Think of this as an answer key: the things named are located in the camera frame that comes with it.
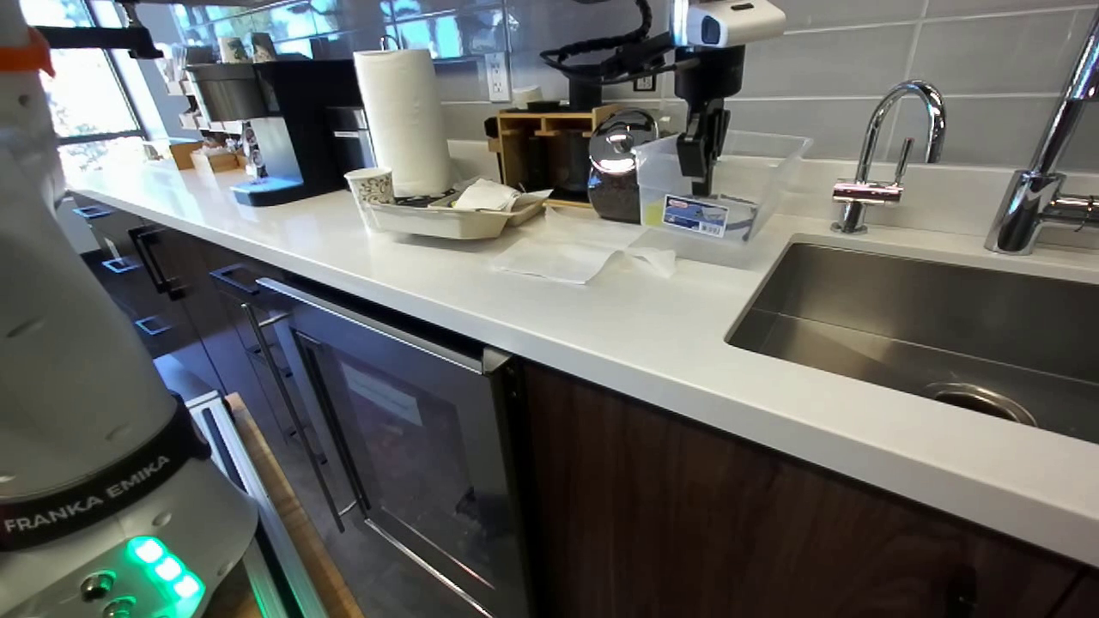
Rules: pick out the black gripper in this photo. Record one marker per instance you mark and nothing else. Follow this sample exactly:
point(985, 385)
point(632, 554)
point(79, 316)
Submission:
point(704, 77)

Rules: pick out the clear plastic basket bin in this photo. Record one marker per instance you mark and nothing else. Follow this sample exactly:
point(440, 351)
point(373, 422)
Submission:
point(745, 182)

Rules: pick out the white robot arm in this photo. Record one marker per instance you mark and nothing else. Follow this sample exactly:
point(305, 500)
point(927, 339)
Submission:
point(108, 494)

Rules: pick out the chrome glass coffee jar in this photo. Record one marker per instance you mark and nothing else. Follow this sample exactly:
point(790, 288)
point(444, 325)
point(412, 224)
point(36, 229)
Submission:
point(613, 182)

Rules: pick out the wooden organizer box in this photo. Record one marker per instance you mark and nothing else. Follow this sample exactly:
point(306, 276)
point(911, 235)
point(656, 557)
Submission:
point(544, 149)

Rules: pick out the clear plastic sheet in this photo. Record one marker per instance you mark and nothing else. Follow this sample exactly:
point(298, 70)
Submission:
point(571, 251)

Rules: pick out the white folded napkin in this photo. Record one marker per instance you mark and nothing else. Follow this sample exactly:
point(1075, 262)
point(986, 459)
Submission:
point(484, 198)

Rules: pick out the white paper towel roll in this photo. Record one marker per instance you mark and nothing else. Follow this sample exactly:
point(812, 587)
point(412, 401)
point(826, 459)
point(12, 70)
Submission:
point(408, 121)

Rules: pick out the white tray with cardboard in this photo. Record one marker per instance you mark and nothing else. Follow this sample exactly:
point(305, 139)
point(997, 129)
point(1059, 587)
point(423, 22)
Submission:
point(440, 222)

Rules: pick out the tall chrome faucet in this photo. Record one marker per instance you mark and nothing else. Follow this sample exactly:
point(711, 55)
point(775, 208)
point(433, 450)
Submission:
point(1035, 193)

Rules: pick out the stainless steel sink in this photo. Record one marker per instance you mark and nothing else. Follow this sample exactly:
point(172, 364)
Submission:
point(986, 341)

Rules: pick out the black coffee machine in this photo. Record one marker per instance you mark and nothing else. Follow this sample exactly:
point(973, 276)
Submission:
point(289, 119)

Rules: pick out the stainless appliance under counter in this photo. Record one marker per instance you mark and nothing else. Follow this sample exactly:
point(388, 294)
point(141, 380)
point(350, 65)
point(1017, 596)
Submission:
point(416, 419)

